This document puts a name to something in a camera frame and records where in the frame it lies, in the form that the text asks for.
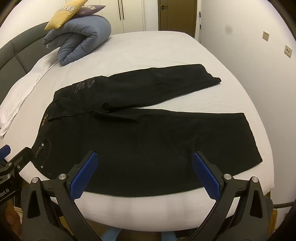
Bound purple pillow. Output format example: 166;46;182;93
74;3;108;18

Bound yellow pillow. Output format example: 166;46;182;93
44;0;89;30

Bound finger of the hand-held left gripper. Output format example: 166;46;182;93
0;144;11;163
6;147;33;173

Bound grey padded headboard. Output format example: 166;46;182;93
0;22;50;105

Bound rolled blue duvet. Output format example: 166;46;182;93
43;14;112;67

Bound black pants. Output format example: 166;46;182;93
32;64;263;197

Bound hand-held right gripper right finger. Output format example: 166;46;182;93
191;151;274;241

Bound white folded sheet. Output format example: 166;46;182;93
0;56;59;139

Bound light blue object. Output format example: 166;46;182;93
107;228;178;241

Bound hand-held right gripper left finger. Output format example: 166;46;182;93
21;151;100;241

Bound white bed sheet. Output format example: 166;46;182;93
0;31;274;232

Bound black cable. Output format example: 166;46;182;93
273;200;293;208

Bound white wardrobe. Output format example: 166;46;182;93
102;0;160;35

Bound white pole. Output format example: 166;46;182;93
198;11;203;42

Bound brown door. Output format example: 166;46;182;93
158;0;198;37

